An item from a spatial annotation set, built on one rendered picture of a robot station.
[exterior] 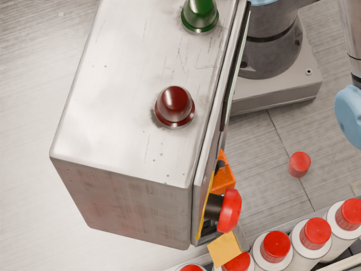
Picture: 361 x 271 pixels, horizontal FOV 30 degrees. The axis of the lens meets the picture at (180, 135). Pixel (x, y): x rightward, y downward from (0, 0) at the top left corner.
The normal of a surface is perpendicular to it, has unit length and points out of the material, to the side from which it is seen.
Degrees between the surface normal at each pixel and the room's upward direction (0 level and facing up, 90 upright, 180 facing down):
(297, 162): 0
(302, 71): 3
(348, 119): 91
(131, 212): 90
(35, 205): 0
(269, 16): 87
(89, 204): 90
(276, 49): 70
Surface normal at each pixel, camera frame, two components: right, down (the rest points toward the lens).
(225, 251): -0.77, 0.07
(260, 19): -0.11, 0.91
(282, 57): 0.47, 0.62
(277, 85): -0.04, -0.40
